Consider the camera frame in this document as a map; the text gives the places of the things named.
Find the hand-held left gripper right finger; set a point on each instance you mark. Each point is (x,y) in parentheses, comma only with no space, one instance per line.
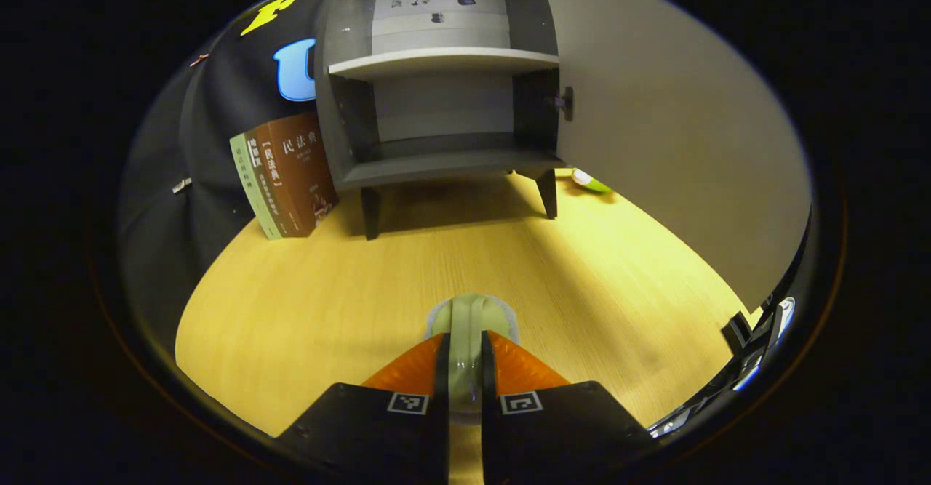
(560,434)

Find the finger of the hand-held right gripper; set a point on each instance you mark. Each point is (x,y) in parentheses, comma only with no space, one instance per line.
(738,334)

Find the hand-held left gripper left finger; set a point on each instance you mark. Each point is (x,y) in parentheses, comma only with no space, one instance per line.
(378,434)

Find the pale green bottle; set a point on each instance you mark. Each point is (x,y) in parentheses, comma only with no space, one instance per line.
(465,369)

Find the beige cabinet door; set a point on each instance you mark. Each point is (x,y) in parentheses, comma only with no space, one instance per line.
(669,143)

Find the dark grey cabinet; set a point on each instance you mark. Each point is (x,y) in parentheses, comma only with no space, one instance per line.
(444,165)

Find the green and pink toy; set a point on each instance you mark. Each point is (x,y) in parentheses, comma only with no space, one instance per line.
(590,182)

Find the dark brown book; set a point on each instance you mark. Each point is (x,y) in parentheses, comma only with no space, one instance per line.
(305,172)

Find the brown book with white label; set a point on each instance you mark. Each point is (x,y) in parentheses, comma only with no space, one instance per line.
(260,179)

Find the green and white book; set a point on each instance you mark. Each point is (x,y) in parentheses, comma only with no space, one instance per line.
(244,176)

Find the silver metal clip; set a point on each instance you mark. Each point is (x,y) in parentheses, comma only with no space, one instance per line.
(182,185)

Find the black backdrop cloth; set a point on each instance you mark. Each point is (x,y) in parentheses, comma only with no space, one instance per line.
(211,121)

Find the copper red clip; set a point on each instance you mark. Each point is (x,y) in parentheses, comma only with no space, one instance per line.
(200,59)

